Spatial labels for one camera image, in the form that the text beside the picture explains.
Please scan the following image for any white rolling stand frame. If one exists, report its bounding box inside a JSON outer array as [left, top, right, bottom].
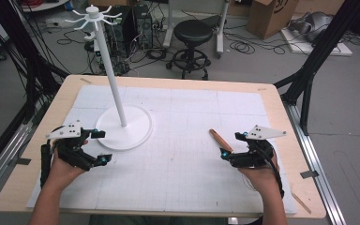
[[162, 0, 233, 59]]

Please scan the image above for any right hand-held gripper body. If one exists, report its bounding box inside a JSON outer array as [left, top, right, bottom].
[[230, 124, 288, 170]]

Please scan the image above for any black tape piece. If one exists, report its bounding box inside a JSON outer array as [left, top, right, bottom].
[[299, 170, 320, 180], [14, 157, 33, 167]]

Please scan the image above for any black round stool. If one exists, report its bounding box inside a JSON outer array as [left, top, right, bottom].
[[165, 19, 214, 81]]

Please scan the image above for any aluminium rail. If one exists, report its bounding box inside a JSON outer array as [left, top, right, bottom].
[[281, 98, 347, 225], [0, 101, 43, 205]]

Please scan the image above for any person's left hand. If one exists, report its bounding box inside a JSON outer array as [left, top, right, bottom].
[[44, 140, 90, 190]]

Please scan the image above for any black computer tower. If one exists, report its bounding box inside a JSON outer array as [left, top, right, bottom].
[[103, 5, 133, 58], [132, 3, 155, 50]]

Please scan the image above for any grey bag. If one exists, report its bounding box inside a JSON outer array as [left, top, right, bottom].
[[288, 11, 335, 44]]

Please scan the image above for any person's right hand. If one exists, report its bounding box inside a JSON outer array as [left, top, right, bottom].
[[237, 155, 283, 202]]

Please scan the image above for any white round table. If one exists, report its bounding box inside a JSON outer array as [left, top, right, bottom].
[[21, 0, 70, 13]]

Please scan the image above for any thin wooden strip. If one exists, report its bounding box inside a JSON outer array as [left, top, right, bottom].
[[290, 191, 312, 216]]

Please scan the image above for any black coiled floor cable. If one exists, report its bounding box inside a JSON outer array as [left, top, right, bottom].
[[229, 39, 257, 56]]

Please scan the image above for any black metal frame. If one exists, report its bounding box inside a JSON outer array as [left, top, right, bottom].
[[273, 0, 360, 136], [0, 0, 71, 179]]

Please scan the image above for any white grid mat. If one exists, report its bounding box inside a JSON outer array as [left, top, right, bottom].
[[26, 84, 297, 216]]

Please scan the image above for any white floor board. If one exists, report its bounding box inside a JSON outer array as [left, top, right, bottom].
[[280, 27, 354, 57]]

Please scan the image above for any brown wooden stick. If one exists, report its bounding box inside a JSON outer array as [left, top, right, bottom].
[[208, 128, 234, 155]]

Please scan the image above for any white hook stand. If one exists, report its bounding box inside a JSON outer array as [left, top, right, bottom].
[[64, 4, 155, 152]]

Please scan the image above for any brown cardboard box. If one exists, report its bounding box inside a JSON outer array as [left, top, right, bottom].
[[247, 0, 302, 41]]

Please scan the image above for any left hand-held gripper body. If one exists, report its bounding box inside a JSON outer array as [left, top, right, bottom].
[[41, 120, 100, 172]]

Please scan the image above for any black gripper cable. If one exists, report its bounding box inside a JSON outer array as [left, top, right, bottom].
[[256, 145, 286, 200], [39, 139, 53, 189]]

